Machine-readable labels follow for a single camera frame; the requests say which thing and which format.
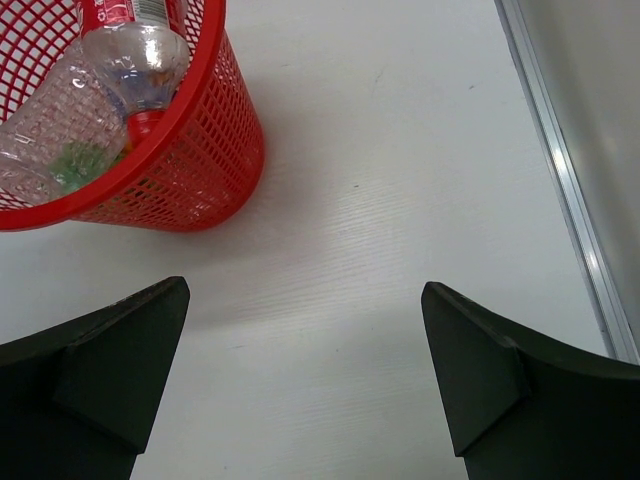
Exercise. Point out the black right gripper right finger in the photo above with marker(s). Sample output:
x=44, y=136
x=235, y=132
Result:
x=522, y=405

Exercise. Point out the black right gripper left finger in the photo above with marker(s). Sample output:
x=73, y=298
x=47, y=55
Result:
x=79, y=400

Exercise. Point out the green plastic bottle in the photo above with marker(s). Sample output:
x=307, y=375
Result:
x=80, y=163

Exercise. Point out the red mesh plastic basket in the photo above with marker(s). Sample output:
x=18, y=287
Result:
x=199, y=166

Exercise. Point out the clear plastic water bottle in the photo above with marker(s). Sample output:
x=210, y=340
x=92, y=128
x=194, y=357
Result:
x=70, y=105

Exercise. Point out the red label clear bottle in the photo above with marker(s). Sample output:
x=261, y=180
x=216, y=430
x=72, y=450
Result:
x=138, y=49

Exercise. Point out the aluminium table edge rail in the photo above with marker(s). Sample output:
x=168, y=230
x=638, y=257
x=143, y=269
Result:
x=612, y=319

